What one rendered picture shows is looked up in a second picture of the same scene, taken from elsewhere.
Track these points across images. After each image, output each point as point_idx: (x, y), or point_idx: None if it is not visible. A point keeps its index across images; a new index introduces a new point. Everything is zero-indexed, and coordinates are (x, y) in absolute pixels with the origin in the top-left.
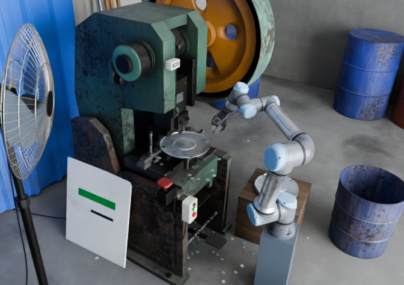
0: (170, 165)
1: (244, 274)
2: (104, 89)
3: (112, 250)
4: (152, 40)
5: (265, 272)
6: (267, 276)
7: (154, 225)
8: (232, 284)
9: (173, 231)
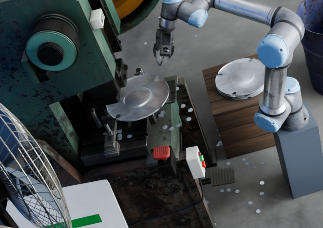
0: (140, 131)
1: (271, 189)
2: (14, 96)
3: None
4: (62, 6)
5: (299, 171)
6: (303, 173)
7: (158, 206)
8: (269, 207)
9: (185, 197)
